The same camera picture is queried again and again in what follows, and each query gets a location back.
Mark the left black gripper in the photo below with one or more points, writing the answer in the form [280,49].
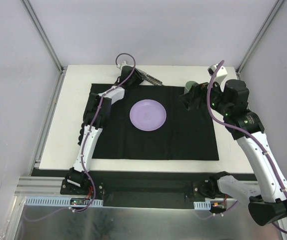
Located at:
[138,75]

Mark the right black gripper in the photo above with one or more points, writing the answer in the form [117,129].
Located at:
[194,95]

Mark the green cup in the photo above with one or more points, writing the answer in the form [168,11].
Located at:
[188,86]

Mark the black cloth placemat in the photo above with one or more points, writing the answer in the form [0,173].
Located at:
[185,135]

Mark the purple plate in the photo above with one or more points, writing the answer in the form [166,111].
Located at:
[147,115]

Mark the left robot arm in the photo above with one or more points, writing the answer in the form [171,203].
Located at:
[95,118]

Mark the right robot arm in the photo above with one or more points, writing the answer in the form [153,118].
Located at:
[268,204]

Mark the black handled knife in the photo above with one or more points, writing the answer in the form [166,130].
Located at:
[150,78]

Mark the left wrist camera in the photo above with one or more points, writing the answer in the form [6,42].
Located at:
[121,65]

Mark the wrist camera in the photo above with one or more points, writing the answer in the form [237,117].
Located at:
[121,65]
[221,74]

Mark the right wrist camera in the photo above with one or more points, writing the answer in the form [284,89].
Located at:
[221,74]

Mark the left aluminium frame post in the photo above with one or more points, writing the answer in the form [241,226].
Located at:
[42,34]

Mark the aluminium frame post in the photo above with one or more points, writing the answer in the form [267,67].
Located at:
[260,35]
[42,34]

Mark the right white cable duct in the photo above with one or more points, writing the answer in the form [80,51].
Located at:
[202,205]

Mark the white cable duct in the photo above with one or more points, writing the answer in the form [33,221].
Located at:
[56,201]
[202,205]

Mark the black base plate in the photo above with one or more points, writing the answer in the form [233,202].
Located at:
[128,189]

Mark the right aluminium frame post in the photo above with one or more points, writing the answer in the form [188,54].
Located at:
[260,35]

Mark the aluminium rail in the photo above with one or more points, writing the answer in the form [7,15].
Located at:
[36,185]

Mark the left white cable duct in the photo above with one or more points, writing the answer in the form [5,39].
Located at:
[56,201]

